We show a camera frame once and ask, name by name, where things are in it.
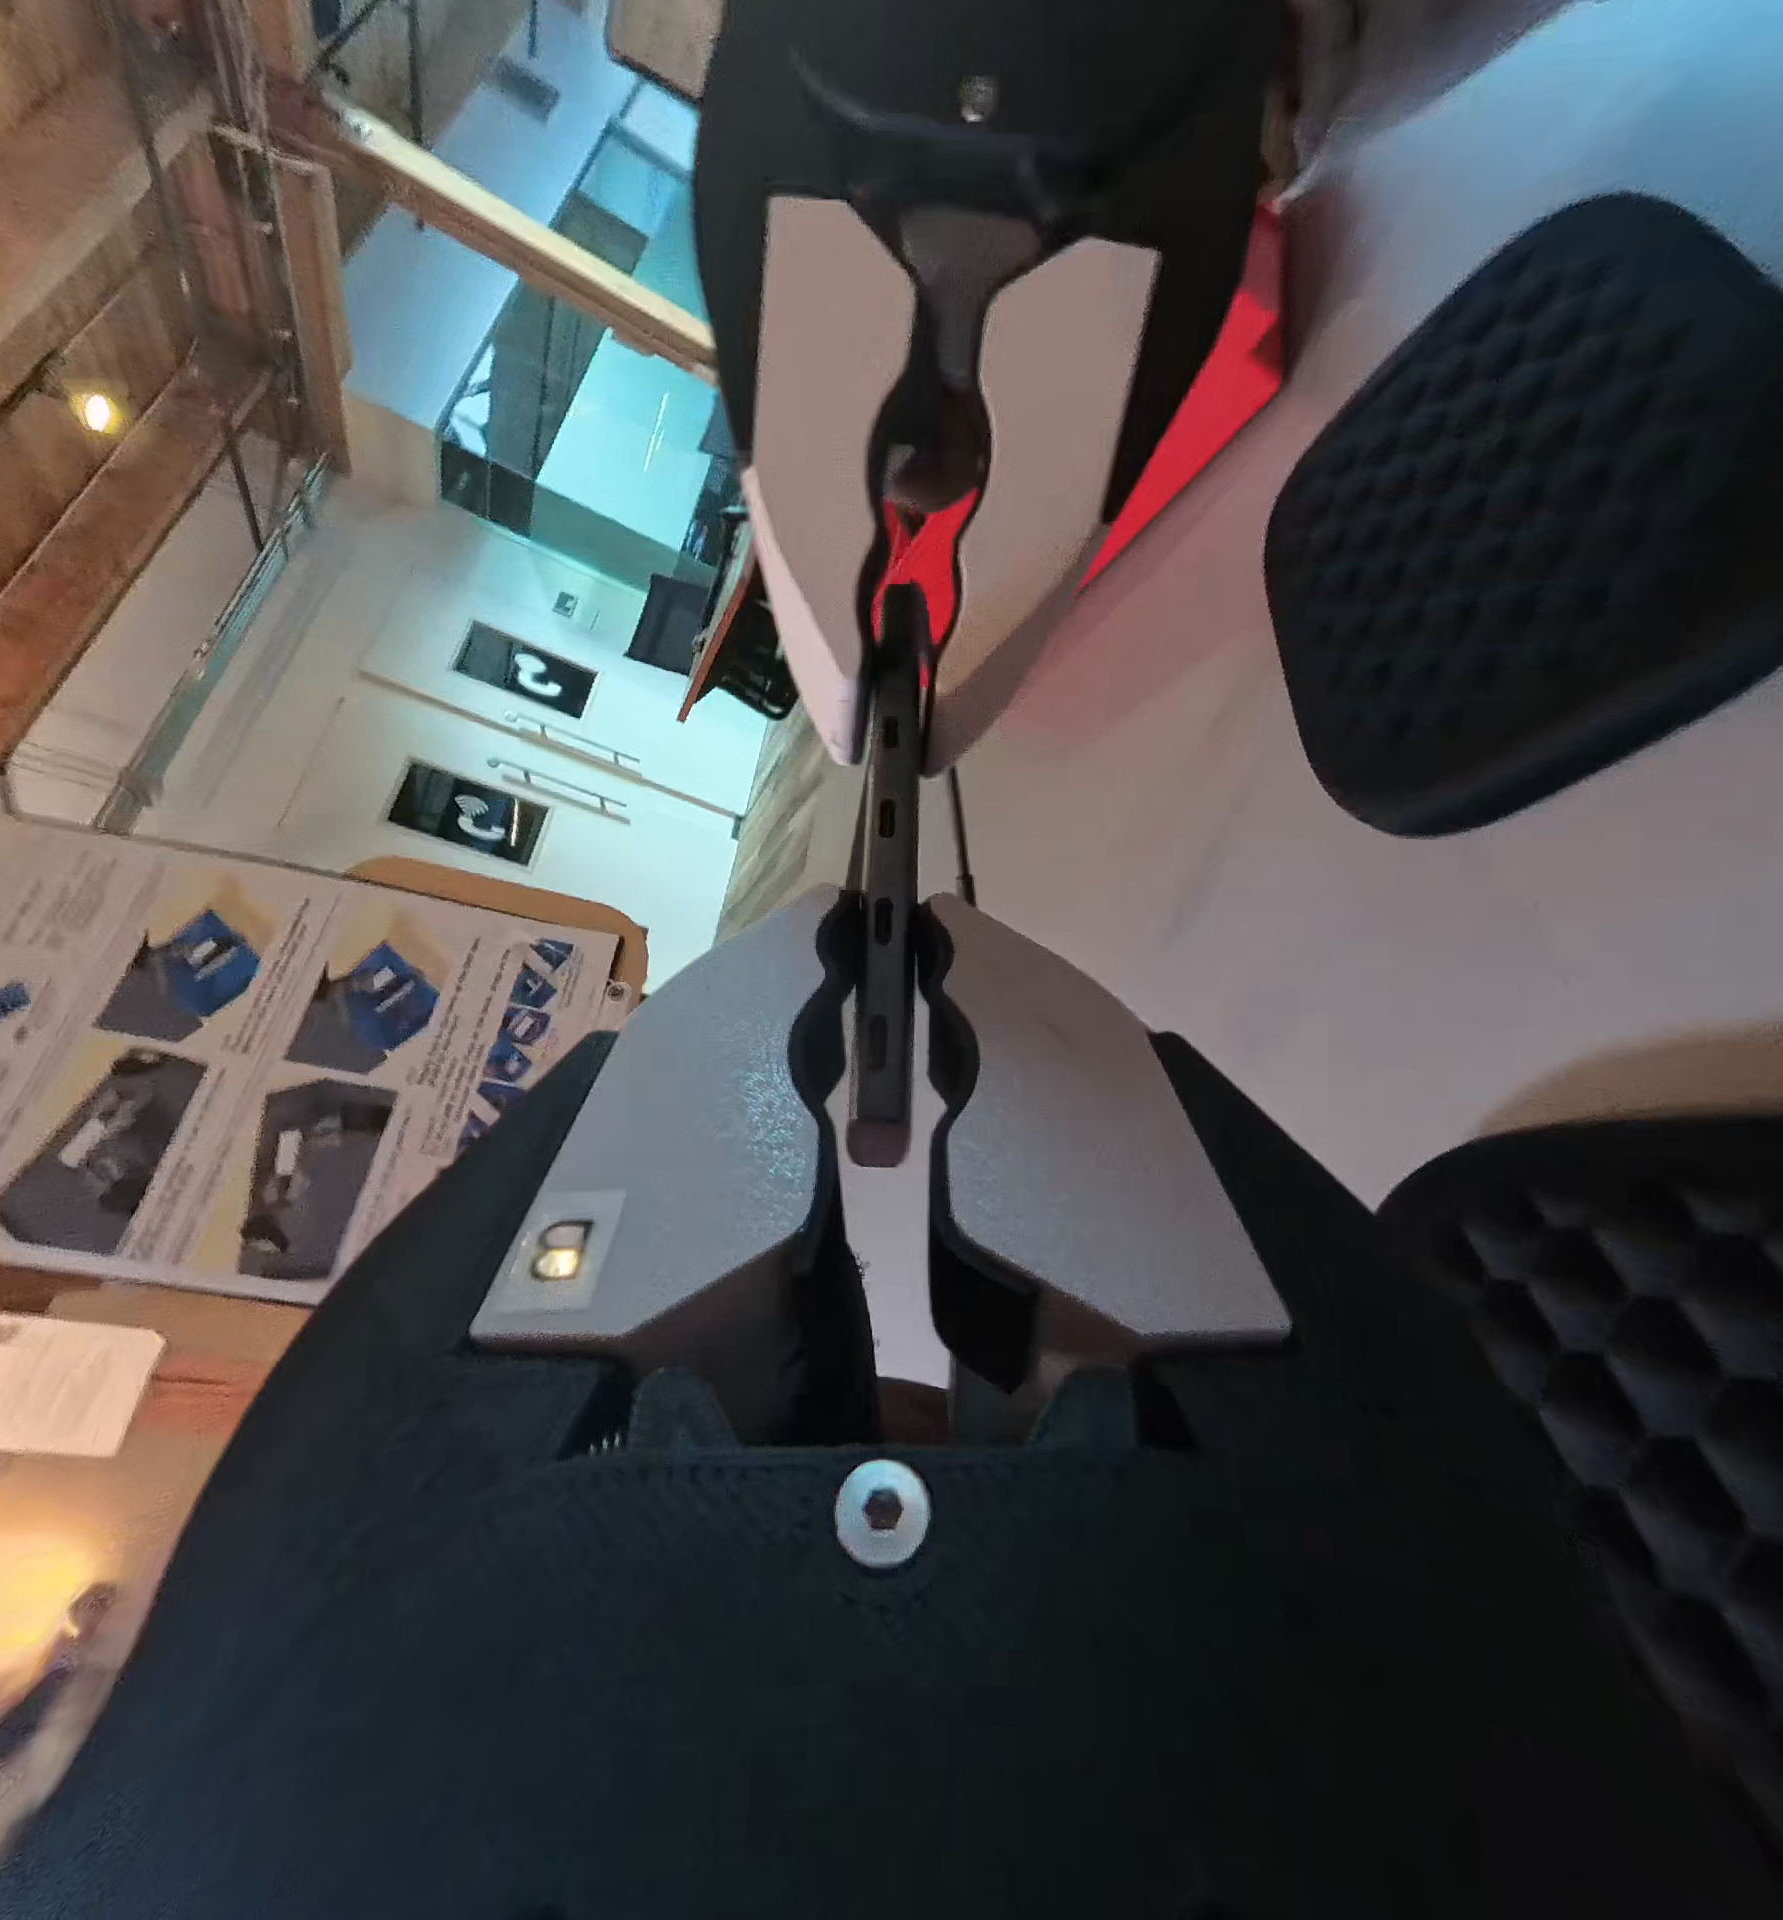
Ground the red plastic bin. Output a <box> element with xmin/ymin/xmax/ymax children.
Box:
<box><xmin>869</xmin><ymin>201</ymin><xmax>1289</xmax><ymax>651</ymax></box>

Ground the black wall sign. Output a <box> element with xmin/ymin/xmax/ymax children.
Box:
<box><xmin>388</xmin><ymin>762</ymin><xmax>551</xmax><ymax>869</ymax></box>
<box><xmin>455</xmin><ymin>621</ymin><xmax>598</xmax><ymax>719</ymax></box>

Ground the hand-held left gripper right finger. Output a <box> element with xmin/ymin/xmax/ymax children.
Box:
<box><xmin>918</xmin><ymin>891</ymin><xmax>1293</xmax><ymax>1445</ymax></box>

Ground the black monitor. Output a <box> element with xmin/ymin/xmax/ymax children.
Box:
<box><xmin>625</xmin><ymin>575</ymin><xmax>717</xmax><ymax>671</ymax></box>

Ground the white paper sheet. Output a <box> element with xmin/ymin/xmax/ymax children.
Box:
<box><xmin>0</xmin><ymin>1305</ymin><xmax>169</xmax><ymax>1460</ymax></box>

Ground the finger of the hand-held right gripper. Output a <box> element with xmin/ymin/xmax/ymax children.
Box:
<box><xmin>918</xmin><ymin>240</ymin><xmax>1162</xmax><ymax>777</ymax></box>
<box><xmin>747</xmin><ymin>190</ymin><xmax>923</xmax><ymax>770</ymax></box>

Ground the poster board with photos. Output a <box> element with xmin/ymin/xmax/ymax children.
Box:
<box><xmin>0</xmin><ymin>818</ymin><xmax>648</xmax><ymax>1309</ymax></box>

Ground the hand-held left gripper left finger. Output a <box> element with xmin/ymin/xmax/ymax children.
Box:
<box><xmin>468</xmin><ymin>887</ymin><xmax>874</xmax><ymax>1445</ymax></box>

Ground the black office chair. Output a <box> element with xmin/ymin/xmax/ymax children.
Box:
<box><xmin>710</xmin><ymin>591</ymin><xmax>803</xmax><ymax>719</ymax></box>

